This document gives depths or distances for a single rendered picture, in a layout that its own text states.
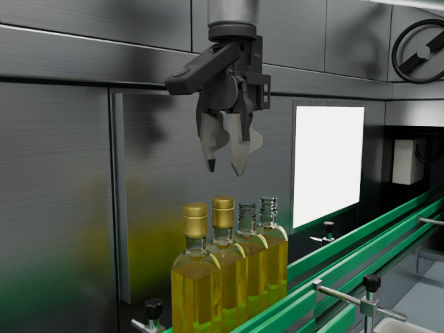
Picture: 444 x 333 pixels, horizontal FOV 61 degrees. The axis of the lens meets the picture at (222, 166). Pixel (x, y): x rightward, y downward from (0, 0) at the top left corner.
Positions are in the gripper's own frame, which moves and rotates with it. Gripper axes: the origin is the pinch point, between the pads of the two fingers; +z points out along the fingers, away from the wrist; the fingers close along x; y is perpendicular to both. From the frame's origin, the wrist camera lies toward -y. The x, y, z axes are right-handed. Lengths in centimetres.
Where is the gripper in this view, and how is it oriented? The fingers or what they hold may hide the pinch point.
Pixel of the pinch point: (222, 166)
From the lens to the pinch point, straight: 56.6
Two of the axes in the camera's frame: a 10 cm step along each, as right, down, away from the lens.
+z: -0.1, 9.9, 1.5
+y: 6.8, -1.1, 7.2
